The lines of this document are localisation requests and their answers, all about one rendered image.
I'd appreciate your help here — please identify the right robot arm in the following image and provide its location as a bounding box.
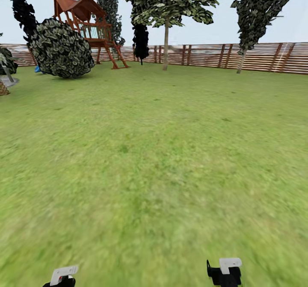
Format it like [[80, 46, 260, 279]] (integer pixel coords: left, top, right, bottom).
[[207, 257, 242, 287]]

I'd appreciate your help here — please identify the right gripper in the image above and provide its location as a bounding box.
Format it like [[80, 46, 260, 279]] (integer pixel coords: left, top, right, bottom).
[[207, 260, 241, 287]]

